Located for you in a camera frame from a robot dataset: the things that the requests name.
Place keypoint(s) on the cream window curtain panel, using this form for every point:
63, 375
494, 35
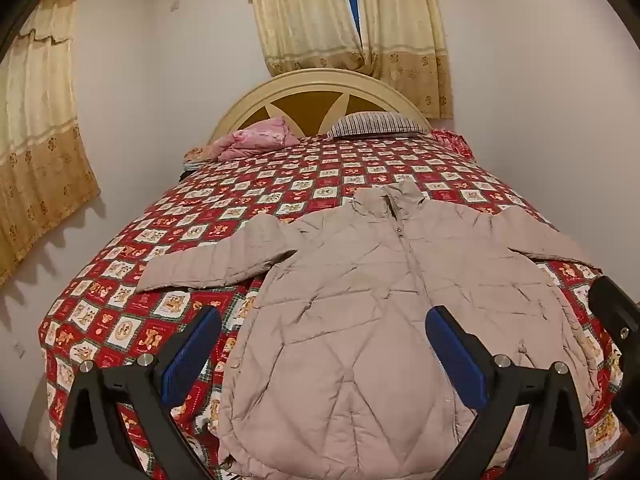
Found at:
300, 20
405, 35

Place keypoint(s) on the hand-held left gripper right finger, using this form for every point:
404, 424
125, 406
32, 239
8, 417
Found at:
457, 360

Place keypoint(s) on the floral pillow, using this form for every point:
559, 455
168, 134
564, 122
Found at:
197, 152

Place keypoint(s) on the beige quilted down jacket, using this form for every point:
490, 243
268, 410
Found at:
350, 335

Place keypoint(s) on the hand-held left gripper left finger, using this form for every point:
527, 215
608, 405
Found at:
192, 355

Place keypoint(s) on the red bear-print bed sheet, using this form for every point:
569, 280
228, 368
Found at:
150, 240

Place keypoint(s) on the cream side curtain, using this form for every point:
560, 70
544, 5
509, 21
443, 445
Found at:
40, 135

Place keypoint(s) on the red crumpled cloth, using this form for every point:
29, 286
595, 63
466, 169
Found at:
450, 140

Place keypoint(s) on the striped pillow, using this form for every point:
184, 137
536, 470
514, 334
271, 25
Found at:
375, 124

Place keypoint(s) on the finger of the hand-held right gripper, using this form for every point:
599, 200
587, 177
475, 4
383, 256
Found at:
617, 320

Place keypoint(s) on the blue window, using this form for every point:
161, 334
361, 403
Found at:
351, 0

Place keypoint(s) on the pink folded quilt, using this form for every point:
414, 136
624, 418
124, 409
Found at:
260, 137

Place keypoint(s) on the cream arched headboard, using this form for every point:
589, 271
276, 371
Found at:
300, 115

